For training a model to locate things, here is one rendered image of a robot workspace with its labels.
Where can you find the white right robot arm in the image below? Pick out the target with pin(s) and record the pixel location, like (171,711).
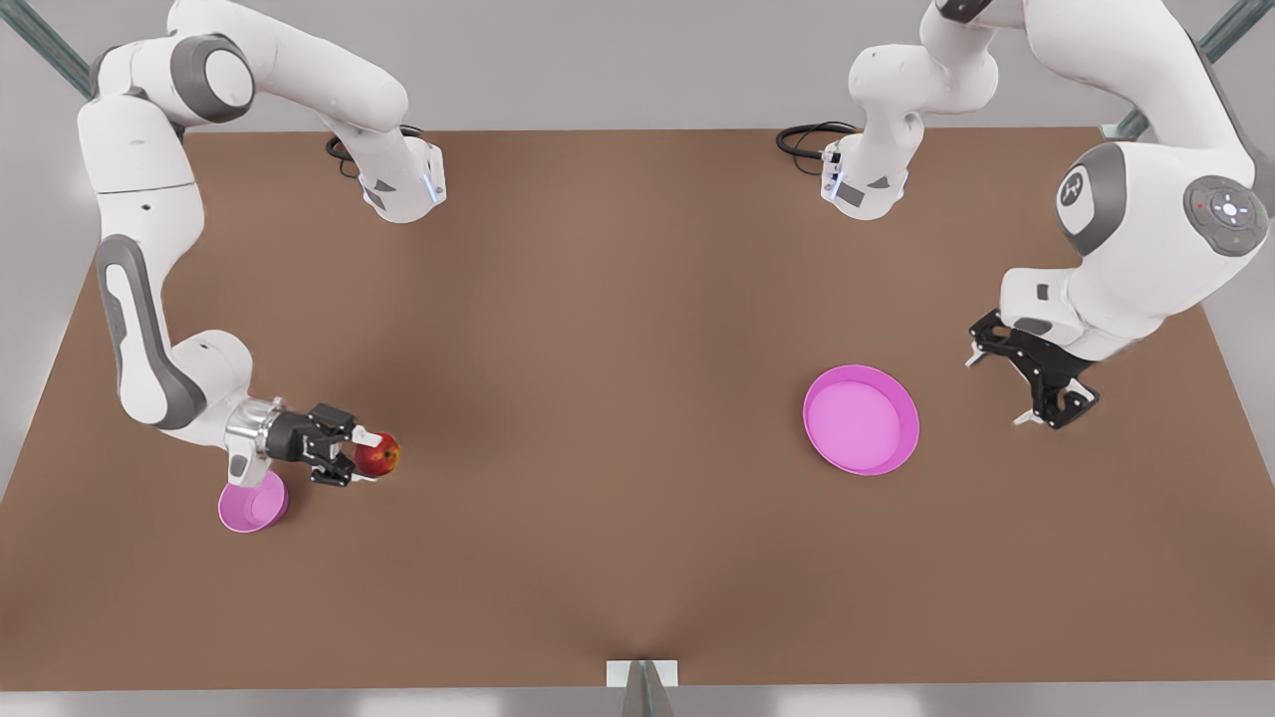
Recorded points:
(144,199)

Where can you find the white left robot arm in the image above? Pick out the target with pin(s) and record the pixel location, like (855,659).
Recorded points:
(1146,219)

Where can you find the red apple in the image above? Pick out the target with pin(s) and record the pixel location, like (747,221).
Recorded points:
(380,455)

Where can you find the pink bowl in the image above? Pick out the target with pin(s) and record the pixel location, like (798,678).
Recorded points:
(253,506)

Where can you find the pink plate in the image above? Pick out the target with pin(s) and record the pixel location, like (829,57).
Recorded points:
(859,418)

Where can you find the silver frame post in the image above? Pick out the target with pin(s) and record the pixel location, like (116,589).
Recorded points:
(50,50)
(645,689)
(1235,25)

